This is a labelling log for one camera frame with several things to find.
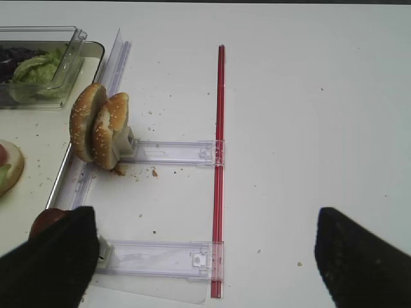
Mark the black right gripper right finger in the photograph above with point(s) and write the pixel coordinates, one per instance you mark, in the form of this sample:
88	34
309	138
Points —
358	268

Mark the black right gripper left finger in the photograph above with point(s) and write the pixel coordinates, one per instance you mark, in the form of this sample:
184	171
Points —
55	267

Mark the sliced sausage stack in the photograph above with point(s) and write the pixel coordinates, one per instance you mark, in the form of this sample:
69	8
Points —
45	219

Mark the lettuce piece on bun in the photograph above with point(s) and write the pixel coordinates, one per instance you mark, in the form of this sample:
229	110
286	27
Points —
3	173

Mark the green lettuce in container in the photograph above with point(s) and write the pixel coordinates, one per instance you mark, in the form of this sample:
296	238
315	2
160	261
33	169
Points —
38	70

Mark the white pusher block sausage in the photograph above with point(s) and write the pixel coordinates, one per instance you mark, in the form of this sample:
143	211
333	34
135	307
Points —
105	252

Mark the white metal tray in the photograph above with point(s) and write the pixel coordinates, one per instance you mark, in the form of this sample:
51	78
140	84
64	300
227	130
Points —
43	137

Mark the white pusher block bun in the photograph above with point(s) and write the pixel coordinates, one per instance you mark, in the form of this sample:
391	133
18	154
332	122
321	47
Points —
125	144

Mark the rear sesame bun top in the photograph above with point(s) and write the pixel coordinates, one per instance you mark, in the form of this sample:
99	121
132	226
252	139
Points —
82	117

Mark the sesame bun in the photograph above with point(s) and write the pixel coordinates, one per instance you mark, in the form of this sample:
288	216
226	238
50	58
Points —
110	121
82	117

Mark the right red strip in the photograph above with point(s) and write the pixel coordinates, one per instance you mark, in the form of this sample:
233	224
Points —
217	269

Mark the front sesame bun top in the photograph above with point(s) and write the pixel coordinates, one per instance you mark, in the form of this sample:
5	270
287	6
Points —
110	121

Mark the clear plastic salad container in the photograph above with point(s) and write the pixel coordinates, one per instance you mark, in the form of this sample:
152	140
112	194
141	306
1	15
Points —
68	39

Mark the purple cabbage in container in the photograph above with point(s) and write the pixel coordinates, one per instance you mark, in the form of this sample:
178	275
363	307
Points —
12	57

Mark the lower right clear rail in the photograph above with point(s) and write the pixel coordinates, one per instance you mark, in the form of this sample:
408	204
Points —
191	260

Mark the clear rail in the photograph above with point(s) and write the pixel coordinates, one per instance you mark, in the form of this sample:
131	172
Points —
200	153
191	260

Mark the upper right clear rail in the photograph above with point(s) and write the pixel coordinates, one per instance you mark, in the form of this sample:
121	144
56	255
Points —
200	153

